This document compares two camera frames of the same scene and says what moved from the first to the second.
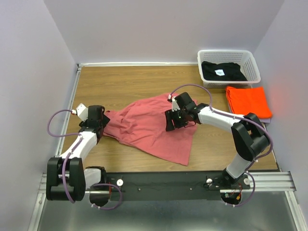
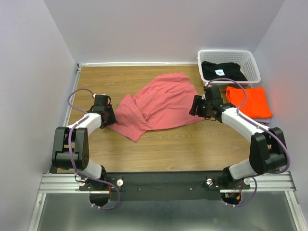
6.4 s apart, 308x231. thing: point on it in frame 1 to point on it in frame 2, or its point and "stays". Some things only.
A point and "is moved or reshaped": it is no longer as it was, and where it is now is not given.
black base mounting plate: x=171 y=186 stays
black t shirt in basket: x=222 y=71 stays
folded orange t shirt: x=244 y=100 stays
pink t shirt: x=141 y=123 is moved or reshaped
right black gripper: x=169 y=115 to x=198 y=101
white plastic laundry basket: x=221 y=68 stays
